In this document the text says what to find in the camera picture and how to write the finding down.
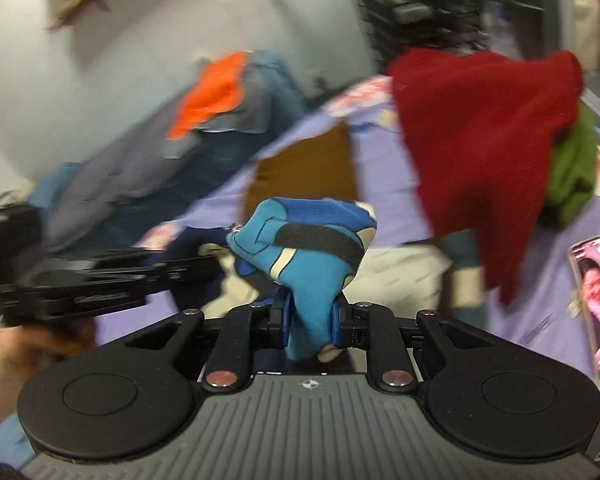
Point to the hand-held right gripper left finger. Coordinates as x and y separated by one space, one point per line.
284 322

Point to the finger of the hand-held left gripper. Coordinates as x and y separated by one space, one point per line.
190 270

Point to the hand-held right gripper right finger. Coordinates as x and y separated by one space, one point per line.
336 327

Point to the navy cartoon print garment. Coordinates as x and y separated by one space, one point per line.
305 270

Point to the person's left hand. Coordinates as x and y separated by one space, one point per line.
15 365

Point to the cream polka dot cloth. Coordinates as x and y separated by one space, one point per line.
405 275

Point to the folded brown cloth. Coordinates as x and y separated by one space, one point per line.
310 170

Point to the orange towel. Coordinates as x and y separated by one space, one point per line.
210 95

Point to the grey towel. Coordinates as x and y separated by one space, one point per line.
252 100

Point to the teal blanket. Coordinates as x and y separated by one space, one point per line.
2 447

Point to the purple floral bedsheet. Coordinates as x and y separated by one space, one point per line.
530 310

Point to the red knit garment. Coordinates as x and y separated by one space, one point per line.
480 150

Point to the smartphone with lit screen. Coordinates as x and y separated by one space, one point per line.
597 300

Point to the green garment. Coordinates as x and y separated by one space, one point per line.
572 175

